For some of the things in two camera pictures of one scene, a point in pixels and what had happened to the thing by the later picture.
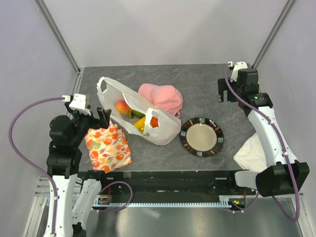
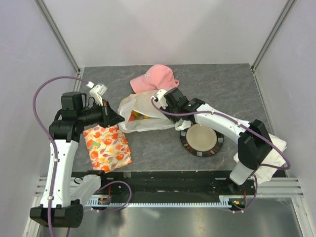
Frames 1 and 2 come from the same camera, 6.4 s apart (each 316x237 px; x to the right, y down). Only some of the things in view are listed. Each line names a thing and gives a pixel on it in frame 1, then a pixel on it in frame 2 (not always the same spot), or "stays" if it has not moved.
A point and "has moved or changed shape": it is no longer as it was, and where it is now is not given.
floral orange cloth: x=108 y=148 stays
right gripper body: x=239 y=90 → x=173 y=109
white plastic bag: x=161 y=127 has moved or changed shape
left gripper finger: x=105 y=119 → x=113 y=118
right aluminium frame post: x=272 y=32 stays
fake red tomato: x=154 y=122 → x=134 y=116
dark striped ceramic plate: x=201 y=137 stays
